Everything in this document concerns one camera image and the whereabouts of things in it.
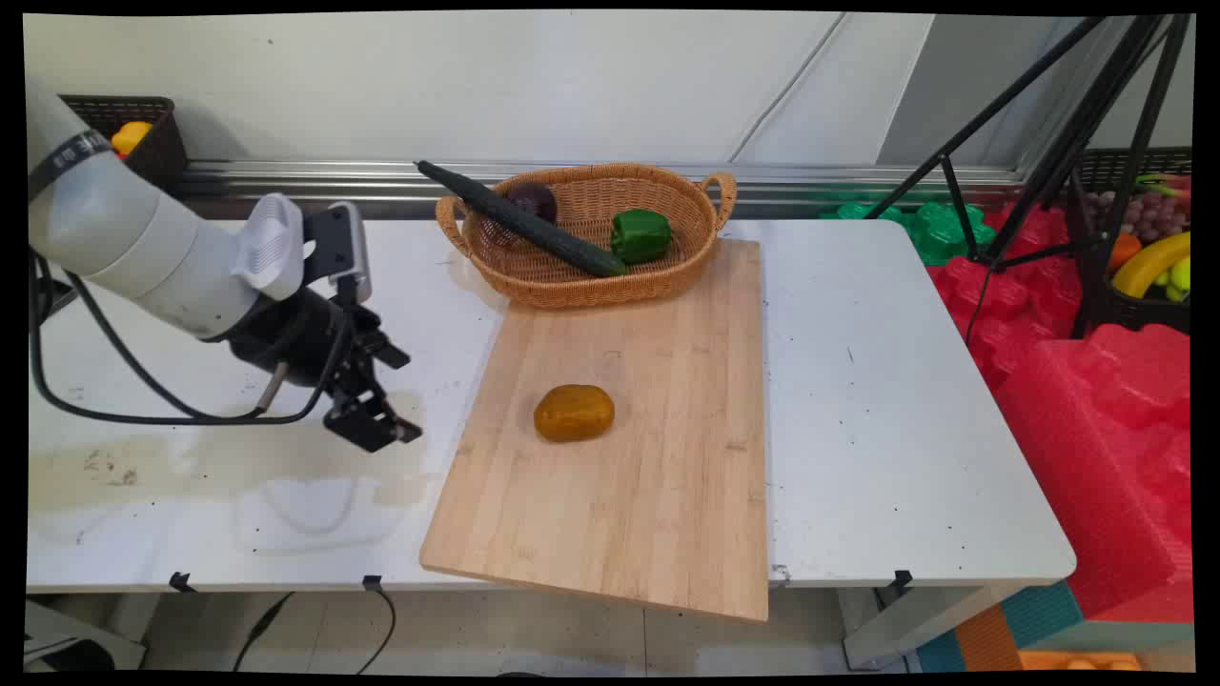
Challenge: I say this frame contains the tan wicker basket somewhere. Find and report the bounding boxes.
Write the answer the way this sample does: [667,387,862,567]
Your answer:
[436,162,739,311]

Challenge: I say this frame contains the black floor cable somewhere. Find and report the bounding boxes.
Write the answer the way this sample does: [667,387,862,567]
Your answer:
[232,581,397,675]

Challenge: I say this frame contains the dark purple eggplant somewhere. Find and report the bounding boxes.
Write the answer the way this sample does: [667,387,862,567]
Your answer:
[504,182,559,226]

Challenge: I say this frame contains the dark green cucumber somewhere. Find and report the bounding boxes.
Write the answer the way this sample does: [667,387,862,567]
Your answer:
[416,160,629,279]

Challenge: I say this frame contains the metal wall rail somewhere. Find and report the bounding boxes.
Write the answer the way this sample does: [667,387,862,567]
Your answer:
[179,159,1032,207]

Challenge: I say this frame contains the green foam mat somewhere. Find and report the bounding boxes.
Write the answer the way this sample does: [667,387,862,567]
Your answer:
[820,194,998,267]

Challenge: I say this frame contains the light green fruit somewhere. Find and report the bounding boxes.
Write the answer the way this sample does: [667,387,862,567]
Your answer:
[1155,255,1192,302]

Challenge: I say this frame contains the green bell pepper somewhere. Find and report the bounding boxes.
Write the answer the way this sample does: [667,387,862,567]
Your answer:
[610,209,674,266]

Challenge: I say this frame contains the brown yellow potato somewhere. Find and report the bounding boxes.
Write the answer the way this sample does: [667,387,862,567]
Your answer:
[533,384,617,444]

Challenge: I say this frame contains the red foam mat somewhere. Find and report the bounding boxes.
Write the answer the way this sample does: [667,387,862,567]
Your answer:
[994,322,1194,624]
[926,202,1086,390]

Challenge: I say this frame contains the purple grapes bunch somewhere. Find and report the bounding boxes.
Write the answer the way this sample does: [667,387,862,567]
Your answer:
[1087,190,1190,244]

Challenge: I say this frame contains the yellow banana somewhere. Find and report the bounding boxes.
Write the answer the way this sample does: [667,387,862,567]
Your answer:
[1111,232,1192,299]

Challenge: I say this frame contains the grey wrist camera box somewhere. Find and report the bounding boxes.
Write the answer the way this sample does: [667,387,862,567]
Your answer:
[302,201,374,305]

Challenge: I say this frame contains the white ribbed camera bracket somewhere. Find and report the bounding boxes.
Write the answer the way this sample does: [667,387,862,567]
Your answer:
[231,193,307,302]

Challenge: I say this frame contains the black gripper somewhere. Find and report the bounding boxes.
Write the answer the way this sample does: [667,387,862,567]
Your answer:
[225,286,424,454]

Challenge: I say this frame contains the bamboo cutting board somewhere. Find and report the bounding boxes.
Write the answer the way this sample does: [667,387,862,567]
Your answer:
[419,238,770,623]

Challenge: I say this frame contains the white table leg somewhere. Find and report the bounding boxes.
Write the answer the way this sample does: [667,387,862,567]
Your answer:
[842,581,1032,671]

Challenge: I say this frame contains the teal orange foam mat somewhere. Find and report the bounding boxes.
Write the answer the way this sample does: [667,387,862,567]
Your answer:
[915,579,1194,673]

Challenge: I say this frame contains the dark woven storage basket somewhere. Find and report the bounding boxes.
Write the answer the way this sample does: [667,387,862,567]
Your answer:
[57,95,188,192]

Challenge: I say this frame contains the black fruit basket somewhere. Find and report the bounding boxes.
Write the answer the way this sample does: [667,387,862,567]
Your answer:
[1069,147,1192,334]

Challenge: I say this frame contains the black tripod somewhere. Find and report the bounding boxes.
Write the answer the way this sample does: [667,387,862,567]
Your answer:
[863,13,1192,339]

